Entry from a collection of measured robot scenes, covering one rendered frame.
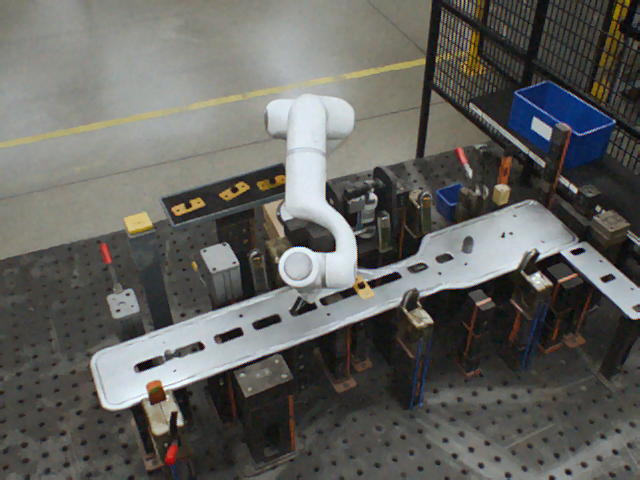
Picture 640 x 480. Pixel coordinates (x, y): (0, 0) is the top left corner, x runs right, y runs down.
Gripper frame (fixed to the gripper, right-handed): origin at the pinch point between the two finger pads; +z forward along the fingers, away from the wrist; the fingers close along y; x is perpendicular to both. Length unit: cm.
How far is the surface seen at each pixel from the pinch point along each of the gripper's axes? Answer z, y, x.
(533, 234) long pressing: 31, 48, -39
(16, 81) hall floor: 245, 5, 295
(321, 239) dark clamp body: 14.0, 11.0, 8.3
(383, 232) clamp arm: 20.5, 22.8, -4.0
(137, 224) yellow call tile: -1.8, -13.5, 47.7
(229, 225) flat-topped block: 11.4, 0.0, 31.3
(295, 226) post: 11.4, 9.8, 15.8
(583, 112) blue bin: 53, 97, -33
